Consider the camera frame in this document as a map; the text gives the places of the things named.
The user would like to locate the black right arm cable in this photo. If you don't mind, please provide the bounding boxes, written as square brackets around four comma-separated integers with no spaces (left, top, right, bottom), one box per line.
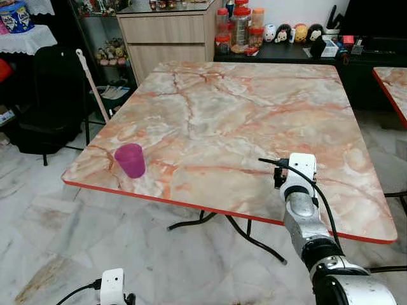
[258,157,343,252]

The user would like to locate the white plush toy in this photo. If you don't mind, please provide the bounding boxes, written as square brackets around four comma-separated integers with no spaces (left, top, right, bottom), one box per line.
[263,24,278,43]

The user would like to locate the black and tan plush toy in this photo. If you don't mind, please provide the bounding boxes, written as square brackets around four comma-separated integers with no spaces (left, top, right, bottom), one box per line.
[308,24,324,43]

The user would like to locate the purple plastic cup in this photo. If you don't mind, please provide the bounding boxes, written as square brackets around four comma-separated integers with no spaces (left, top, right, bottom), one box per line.
[114,143,147,179]

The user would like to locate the stack of magazines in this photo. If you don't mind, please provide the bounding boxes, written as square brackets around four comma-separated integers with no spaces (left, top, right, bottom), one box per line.
[98,85,132,102]

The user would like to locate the yellow bear plush toy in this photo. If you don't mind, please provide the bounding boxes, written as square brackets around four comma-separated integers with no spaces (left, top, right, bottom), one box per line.
[293,24,309,43]

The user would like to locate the black television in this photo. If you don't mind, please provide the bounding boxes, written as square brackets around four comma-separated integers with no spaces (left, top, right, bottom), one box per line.
[339,0,407,40]

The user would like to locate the marble table with red edge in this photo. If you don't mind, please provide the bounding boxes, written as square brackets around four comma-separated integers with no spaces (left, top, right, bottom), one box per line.
[62,61,399,265]

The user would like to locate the light wooden cabinet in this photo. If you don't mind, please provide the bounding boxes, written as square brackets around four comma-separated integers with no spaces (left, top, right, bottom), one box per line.
[116,0,223,87]

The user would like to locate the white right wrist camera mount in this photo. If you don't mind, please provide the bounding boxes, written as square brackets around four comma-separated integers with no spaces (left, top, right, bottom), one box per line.
[282,153,317,198]

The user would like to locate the black low sideboard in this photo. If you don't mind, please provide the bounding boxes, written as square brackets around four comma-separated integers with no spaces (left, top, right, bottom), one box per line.
[213,41,407,114]

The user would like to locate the white small box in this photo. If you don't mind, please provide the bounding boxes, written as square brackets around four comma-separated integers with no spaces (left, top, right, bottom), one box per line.
[321,35,341,58]

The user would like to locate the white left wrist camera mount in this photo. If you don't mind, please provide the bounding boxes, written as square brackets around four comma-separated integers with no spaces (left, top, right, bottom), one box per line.
[99,268,127,305]

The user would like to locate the marble side table red edge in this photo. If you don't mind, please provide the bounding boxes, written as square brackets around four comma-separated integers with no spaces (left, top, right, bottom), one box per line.
[373,66,407,274]

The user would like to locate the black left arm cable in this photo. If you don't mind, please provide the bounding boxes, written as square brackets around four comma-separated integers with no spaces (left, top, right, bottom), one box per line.
[55,278,102,305]

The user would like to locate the black mouse plush toy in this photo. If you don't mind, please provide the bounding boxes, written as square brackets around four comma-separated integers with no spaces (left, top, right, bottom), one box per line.
[276,24,294,44]

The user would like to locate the group of small figurines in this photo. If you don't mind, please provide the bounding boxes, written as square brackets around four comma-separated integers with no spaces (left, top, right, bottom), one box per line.
[95,38,129,68]

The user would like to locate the blue round tin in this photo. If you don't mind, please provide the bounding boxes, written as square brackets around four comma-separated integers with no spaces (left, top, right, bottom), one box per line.
[0,0,34,34]

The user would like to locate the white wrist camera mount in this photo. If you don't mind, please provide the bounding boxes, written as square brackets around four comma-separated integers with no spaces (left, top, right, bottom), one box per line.
[282,153,317,198]
[99,268,127,305]

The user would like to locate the black chair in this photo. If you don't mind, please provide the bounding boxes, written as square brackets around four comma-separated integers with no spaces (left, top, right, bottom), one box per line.
[11,44,91,166]

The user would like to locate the white lace cloth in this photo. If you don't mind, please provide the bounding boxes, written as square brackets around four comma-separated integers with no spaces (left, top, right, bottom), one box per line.
[0,25,58,57]

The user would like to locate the orange lidded jar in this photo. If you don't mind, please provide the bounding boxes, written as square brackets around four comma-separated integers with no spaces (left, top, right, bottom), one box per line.
[251,7,266,30]

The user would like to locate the black metal shelf rack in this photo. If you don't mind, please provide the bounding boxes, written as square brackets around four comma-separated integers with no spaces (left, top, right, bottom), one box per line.
[66,0,138,148]

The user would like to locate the small clear jar red lid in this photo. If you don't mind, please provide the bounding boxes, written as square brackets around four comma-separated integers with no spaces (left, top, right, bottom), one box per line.
[214,34,232,55]

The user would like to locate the large clear jar red lid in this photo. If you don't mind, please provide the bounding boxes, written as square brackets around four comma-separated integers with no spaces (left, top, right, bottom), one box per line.
[230,6,252,53]

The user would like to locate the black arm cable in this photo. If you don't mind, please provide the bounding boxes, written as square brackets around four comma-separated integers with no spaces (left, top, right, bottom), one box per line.
[258,157,343,252]
[55,278,102,305]

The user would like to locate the white long stick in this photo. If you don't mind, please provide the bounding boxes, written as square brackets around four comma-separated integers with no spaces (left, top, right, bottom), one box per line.
[75,48,111,123]

